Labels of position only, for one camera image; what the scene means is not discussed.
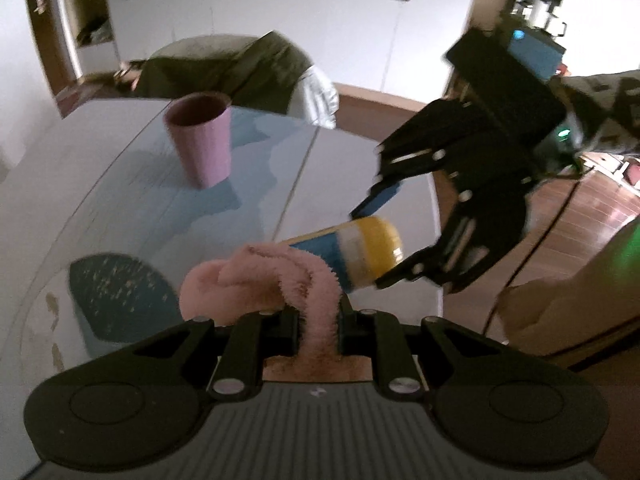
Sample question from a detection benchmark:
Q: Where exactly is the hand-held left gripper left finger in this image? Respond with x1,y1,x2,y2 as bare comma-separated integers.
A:
117,307,302,402

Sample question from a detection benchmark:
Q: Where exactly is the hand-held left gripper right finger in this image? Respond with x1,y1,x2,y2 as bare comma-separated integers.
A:
339,307,507,401

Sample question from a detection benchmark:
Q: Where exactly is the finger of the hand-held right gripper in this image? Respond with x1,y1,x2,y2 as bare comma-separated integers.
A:
349,98,527,221
375,179,532,295

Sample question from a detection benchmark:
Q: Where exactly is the yellow-capped blue bottle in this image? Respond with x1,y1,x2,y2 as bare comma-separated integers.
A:
287,215,405,294

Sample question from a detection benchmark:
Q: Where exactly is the pink fluffy towel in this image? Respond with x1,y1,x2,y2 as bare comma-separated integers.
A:
178,242,352,382

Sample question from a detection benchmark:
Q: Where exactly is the person's right forearm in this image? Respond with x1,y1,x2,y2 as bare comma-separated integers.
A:
560,67,640,155

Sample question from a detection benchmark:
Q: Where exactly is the pink ribbed cup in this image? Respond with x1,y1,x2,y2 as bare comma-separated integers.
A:
164,92,234,191

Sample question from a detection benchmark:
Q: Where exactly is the olive green jacket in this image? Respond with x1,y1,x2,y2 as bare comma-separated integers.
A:
131,30,341,131

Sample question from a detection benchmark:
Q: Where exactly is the brown wooden door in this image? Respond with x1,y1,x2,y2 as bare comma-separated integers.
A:
21,0,117,107

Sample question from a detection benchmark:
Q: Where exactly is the black cable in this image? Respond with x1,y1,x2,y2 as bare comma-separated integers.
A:
482,172,583,333

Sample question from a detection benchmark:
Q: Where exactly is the white wall cabinet unit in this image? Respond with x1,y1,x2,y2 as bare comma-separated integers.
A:
106,0,477,102

